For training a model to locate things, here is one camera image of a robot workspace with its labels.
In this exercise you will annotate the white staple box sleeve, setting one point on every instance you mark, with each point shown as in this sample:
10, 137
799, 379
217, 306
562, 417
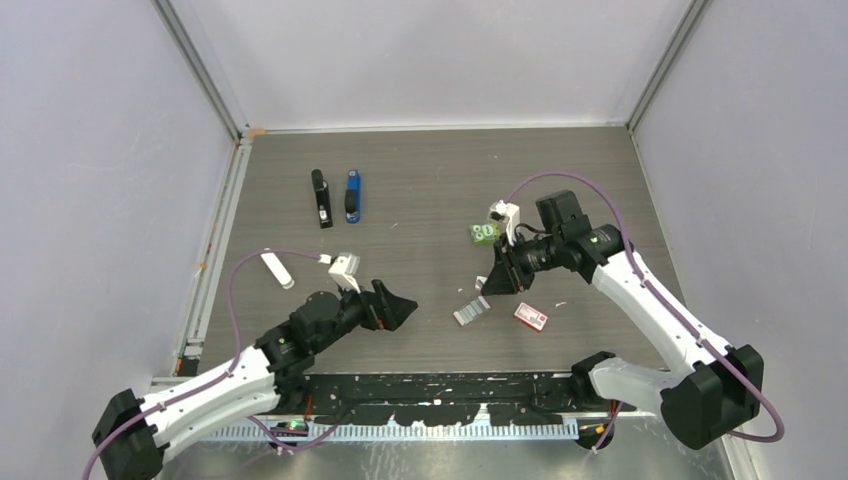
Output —
479, 283

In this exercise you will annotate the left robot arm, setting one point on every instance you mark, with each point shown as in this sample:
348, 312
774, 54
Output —
136, 436

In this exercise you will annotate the blue stapler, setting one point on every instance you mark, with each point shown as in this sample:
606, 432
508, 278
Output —
352, 199

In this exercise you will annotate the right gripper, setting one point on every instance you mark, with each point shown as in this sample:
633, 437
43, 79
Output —
500, 280

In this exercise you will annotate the red staple box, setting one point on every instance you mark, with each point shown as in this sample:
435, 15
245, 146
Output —
530, 316

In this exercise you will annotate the white stapler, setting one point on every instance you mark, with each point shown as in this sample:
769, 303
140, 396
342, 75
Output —
277, 269

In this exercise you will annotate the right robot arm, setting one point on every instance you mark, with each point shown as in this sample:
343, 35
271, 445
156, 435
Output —
708, 388

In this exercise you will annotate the black stapler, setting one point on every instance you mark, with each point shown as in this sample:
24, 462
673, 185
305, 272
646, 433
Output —
322, 197

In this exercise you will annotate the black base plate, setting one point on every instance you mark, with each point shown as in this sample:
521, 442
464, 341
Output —
438, 399

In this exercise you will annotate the slotted cable duct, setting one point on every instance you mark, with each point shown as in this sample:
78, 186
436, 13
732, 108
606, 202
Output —
567, 429

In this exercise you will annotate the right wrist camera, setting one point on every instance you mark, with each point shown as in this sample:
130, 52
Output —
507, 217

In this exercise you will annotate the staple tray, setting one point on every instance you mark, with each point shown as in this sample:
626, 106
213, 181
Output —
471, 311

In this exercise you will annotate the green owl eraser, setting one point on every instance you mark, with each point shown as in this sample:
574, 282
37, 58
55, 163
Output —
484, 234

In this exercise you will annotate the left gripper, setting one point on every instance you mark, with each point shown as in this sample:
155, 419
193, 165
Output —
386, 312

